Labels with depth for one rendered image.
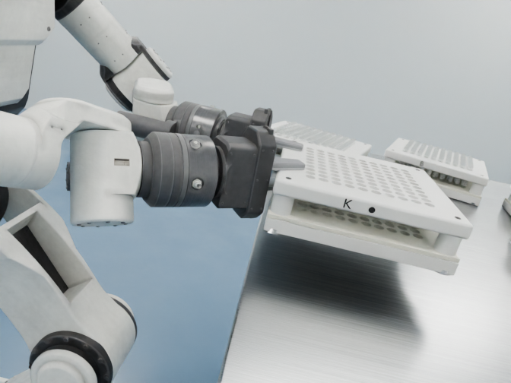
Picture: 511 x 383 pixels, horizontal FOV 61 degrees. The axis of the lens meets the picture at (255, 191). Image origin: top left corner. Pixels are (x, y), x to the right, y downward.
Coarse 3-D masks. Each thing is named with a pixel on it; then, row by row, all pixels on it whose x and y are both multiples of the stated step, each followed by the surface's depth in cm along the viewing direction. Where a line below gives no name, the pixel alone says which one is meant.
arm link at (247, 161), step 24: (192, 144) 50; (216, 144) 55; (240, 144) 53; (264, 144) 53; (192, 168) 49; (216, 168) 50; (240, 168) 53; (264, 168) 54; (192, 192) 50; (216, 192) 53; (240, 192) 54; (264, 192) 56; (240, 216) 57
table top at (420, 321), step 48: (288, 240) 65; (480, 240) 83; (288, 288) 53; (336, 288) 55; (384, 288) 58; (432, 288) 60; (480, 288) 64; (240, 336) 43; (288, 336) 44; (336, 336) 46; (384, 336) 48; (432, 336) 50; (480, 336) 52
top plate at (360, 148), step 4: (272, 124) 110; (276, 124) 111; (280, 124) 112; (284, 124) 114; (276, 136) 98; (280, 136) 99; (320, 144) 99; (356, 144) 107; (360, 144) 109; (364, 144) 110; (368, 144) 111; (280, 148) 95; (348, 148) 101; (352, 148) 102; (356, 148) 103; (360, 148) 104; (364, 148) 105; (368, 148) 107; (348, 152) 98; (352, 152) 98; (356, 152) 99; (360, 152) 100; (364, 152) 102; (368, 152) 108
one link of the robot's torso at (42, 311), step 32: (32, 192) 79; (32, 224) 78; (64, 224) 80; (0, 256) 66; (32, 256) 70; (64, 256) 79; (0, 288) 71; (32, 288) 71; (64, 288) 80; (96, 288) 80; (32, 320) 73; (64, 320) 72; (96, 320) 76; (128, 320) 82; (32, 352) 73; (96, 352) 72; (128, 352) 82
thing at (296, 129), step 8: (288, 128) 104; (296, 128) 108; (304, 128) 109; (312, 128) 111; (304, 136) 99; (312, 136) 103; (320, 136) 104; (328, 136) 105; (336, 136) 107; (328, 144) 98; (336, 144) 98
